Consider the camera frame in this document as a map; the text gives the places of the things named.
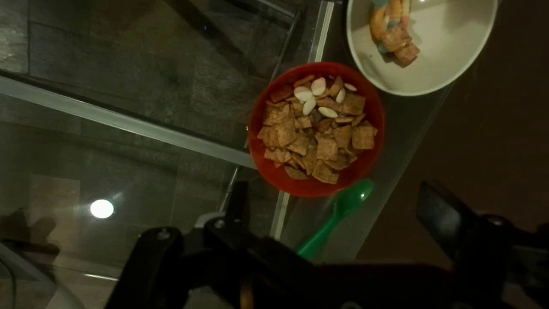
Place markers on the glass desk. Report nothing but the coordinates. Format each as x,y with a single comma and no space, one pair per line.
113,117

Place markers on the brown square cereal pile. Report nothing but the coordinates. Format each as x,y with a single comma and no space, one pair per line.
314,138

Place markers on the pink-red plastic bowl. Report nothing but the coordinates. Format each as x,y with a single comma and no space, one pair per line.
285,182

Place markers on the white ceramic bowl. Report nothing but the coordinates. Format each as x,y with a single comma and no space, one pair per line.
451,45

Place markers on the green plastic spoon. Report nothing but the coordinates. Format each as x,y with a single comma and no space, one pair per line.
343,206

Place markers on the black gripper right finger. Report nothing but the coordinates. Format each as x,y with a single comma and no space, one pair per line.
491,251

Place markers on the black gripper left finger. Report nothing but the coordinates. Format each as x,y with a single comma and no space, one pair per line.
154,258

